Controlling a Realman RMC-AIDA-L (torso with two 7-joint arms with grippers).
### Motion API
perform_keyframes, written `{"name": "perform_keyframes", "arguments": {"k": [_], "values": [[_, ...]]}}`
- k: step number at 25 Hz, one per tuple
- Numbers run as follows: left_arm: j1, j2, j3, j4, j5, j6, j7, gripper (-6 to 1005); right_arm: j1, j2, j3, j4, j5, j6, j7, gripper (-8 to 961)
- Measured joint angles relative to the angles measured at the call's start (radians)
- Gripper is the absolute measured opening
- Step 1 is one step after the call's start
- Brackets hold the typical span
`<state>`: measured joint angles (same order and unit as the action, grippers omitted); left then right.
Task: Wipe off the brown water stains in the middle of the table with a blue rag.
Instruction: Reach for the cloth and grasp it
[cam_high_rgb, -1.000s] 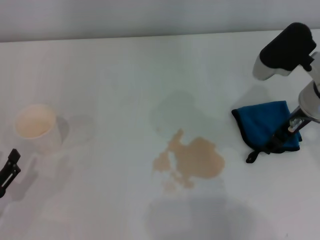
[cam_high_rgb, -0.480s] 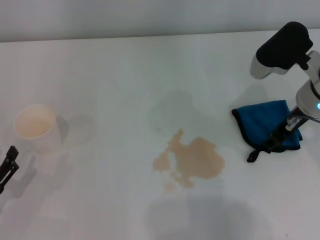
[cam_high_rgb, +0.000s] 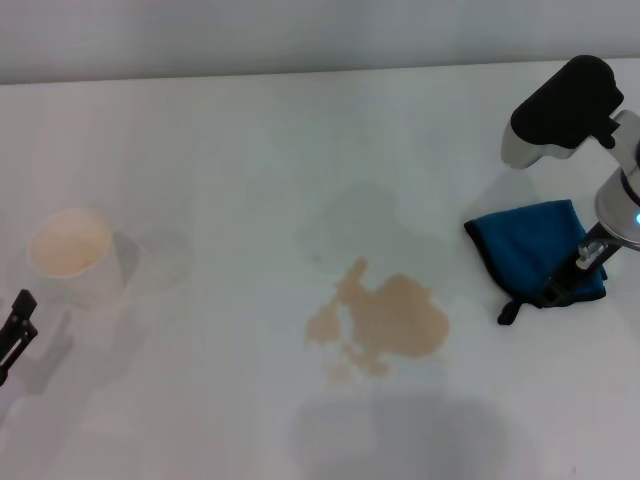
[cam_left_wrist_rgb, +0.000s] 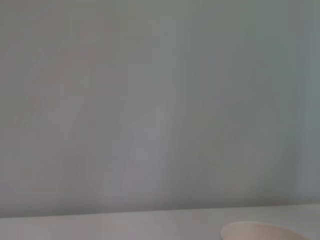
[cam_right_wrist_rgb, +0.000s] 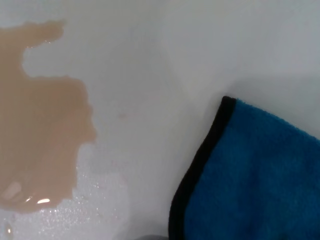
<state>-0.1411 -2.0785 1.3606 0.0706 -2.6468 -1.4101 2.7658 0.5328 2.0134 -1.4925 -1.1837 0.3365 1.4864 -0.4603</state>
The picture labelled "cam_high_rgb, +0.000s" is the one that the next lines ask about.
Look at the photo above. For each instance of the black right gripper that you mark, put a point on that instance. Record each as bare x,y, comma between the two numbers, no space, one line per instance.
580,277

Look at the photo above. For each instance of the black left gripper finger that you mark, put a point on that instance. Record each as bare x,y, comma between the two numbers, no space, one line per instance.
20,325

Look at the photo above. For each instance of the blue rag with black edging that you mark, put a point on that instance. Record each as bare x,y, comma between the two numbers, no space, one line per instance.
520,245

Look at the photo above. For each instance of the white paper cup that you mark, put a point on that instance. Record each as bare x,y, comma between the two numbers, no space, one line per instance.
85,270

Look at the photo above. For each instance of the brown water stain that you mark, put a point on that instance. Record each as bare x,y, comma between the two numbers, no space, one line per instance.
400,320

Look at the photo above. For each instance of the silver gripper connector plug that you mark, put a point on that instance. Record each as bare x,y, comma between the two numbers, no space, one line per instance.
590,252

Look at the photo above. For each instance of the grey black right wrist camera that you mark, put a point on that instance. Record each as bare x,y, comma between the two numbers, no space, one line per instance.
565,110

